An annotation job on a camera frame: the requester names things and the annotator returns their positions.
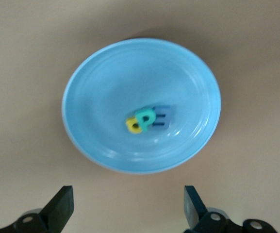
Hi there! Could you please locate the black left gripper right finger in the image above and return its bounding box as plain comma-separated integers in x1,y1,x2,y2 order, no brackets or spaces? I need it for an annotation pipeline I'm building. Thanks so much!
183,185,276,233

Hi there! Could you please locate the brown paper table cover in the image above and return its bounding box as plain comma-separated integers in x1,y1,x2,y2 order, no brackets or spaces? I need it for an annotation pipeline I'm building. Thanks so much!
0,0,280,233

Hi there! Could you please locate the yellow foam letter a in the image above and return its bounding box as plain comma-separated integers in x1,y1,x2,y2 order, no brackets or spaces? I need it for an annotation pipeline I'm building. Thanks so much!
125,116,142,134

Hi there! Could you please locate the blue foam letter m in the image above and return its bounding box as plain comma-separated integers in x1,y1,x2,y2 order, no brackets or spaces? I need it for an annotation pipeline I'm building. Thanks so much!
151,105,173,130

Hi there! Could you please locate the teal foam letter p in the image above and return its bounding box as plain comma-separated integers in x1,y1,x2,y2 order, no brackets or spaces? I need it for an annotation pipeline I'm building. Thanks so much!
134,107,156,132

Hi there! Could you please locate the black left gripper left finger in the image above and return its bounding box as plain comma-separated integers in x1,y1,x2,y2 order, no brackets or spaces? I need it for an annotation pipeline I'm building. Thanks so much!
0,185,74,233

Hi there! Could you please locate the blue plate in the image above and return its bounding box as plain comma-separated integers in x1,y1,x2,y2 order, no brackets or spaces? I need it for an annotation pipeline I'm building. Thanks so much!
61,37,222,175

